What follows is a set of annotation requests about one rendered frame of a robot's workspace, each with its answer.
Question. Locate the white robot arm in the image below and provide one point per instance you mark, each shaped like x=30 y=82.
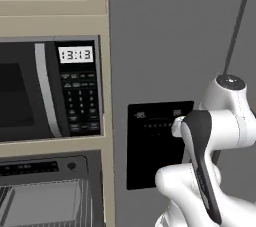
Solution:
x=230 y=127

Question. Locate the black microwave oven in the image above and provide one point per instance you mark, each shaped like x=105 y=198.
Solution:
x=40 y=91

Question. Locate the grey oven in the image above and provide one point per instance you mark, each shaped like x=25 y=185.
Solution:
x=43 y=197

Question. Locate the beige appliance cabinet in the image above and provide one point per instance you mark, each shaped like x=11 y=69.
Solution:
x=106 y=81

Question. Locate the grey fridge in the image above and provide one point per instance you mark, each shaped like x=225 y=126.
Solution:
x=156 y=54

